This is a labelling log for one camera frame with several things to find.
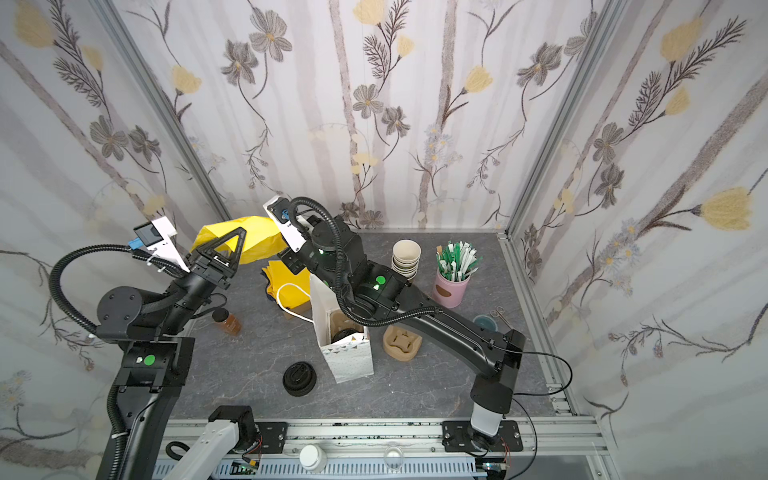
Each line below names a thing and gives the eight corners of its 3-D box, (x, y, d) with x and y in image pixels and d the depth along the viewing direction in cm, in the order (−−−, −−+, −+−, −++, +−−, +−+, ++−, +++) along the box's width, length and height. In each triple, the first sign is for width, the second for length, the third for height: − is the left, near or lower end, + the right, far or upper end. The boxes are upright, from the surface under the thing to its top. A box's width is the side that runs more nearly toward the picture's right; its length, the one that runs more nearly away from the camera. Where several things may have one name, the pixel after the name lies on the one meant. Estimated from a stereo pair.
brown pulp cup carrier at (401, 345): (378, 355, 89) (377, 346, 84) (389, 333, 94) (389, 322, 89) (411, 370, 87) (413, 362, 81) (421, 346, 92) (423, 336, 86)
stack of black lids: (284, 396, 83) (279, 392, 79) (290, 366, 88) (286, 361, 85) (313, 396, 83) (310, 392, 79) (318, 366, 88) (315, 361, 85)
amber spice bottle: (222, 329, 95) (209, 315, 88) (232, 319, 98) (220, 305, 90) (235, 337, 93) (223, 324, 86) (245, 327, 96) (234, 313, 89)
